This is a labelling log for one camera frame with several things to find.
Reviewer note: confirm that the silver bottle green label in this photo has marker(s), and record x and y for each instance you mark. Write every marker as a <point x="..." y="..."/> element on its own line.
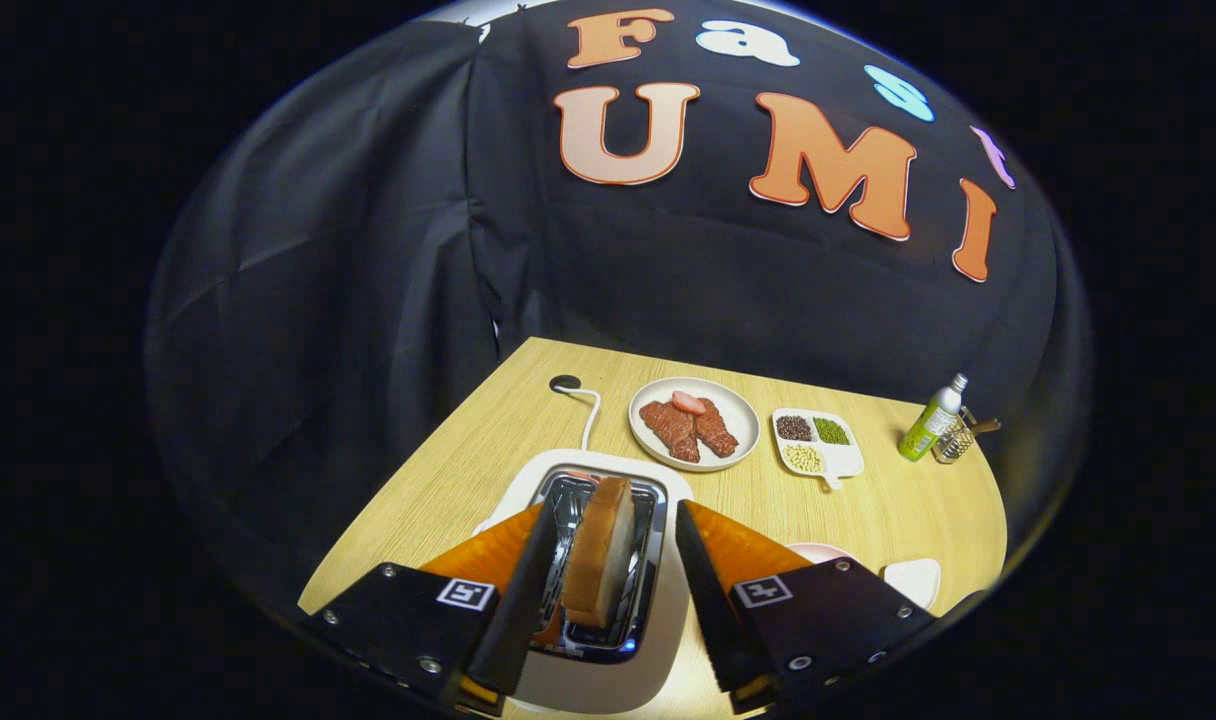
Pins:
<point x="928" y="425"/>

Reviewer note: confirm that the yellow soybeans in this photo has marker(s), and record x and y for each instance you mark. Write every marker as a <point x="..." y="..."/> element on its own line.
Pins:
<point x="803" y="458"/>

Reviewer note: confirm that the brown meat piece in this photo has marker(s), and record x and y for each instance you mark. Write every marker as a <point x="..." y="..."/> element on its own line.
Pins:
<point x="668" y="430"/>
<point x="716" y="430"/>

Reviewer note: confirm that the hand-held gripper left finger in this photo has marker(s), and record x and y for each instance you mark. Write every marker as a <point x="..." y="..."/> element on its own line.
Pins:
<point x="528" y="600"/>

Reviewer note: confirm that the pink round plate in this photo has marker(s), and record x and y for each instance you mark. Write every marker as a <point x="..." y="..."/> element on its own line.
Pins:
<point x="818" y="552"/>

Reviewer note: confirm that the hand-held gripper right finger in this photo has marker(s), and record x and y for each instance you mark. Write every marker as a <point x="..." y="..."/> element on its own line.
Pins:
<point x="708" y="600"/>

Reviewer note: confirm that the white divided dish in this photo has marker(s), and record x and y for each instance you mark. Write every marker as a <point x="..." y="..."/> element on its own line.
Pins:
<point x="848" y="460"/>

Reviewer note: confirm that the white square plate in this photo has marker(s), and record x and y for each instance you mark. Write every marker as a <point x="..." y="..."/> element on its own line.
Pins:
<point x="913" y="580"/>

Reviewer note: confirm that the green mung beans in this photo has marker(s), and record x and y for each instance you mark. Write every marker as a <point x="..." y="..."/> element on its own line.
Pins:
<point x="832" y="431"/>

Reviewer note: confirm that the beige round plate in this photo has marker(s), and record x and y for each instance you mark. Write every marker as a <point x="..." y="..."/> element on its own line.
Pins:
<point x="738" y="410"/>

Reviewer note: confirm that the dark red beans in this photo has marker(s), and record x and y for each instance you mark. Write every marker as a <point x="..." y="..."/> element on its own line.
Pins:
<point x="794" y="428"/>

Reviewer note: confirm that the cream white toaster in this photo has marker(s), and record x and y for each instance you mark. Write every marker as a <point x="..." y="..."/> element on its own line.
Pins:
<point x="608" y="685"/>

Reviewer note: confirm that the brown-crust bread slice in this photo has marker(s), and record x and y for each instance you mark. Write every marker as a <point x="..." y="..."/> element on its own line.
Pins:
<point x="598" y="550"/>

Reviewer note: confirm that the black table grommet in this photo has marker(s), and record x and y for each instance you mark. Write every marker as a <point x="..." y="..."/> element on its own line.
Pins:
<point x="565" y="383"/>

